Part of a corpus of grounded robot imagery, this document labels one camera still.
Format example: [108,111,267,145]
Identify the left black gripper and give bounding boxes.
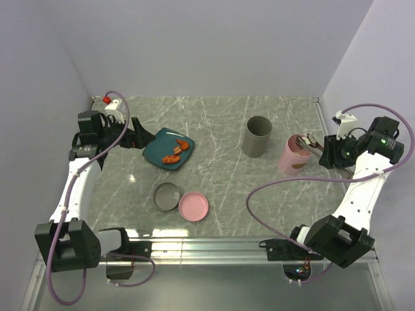
[99,115,155,149]

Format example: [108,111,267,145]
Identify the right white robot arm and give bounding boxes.
[286,114,404,268]

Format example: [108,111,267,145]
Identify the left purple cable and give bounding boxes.
[45,90,156,307]

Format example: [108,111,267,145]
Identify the grey cylindrical container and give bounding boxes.
[241,116,272,158]

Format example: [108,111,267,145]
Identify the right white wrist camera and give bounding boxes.
[333,111,358,140]

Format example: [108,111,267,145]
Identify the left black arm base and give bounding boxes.
[103,241,156,288]

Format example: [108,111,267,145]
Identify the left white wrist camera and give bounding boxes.
[102,96,127,122]

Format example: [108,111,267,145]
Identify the aluminium rail frame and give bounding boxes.
[19,238,395,311]

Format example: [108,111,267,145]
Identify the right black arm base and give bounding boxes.
[259,238,325,281]

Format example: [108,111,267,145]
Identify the small red shrimp piece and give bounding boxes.
[173,146,182,155]

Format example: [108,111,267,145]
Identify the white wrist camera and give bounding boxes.
[333,111,358,140]
[102,96,127,122]

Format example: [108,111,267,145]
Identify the pink round lid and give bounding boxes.
[178,192,209,222]

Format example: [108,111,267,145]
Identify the grey round lid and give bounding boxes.
[153,182,181,211]

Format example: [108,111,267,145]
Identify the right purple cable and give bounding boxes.
[246,103,415,285]

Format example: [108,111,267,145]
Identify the pink cylindrical container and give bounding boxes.
[277,134,312,176]

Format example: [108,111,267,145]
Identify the metal tongs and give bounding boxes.
[294,133,353,179]

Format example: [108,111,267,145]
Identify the purple cable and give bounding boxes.
[246,103,415,285]
[45,90,156,307]

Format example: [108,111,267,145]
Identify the orange chicken wing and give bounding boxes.
[176,139,190,151]

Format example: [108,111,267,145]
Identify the teal square plate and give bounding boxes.
[143,128,195,171]

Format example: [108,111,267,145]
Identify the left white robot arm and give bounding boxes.
[34,110,155,272]

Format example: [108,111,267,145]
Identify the orange grilled meat piece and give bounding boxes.
[162,155,181,165]

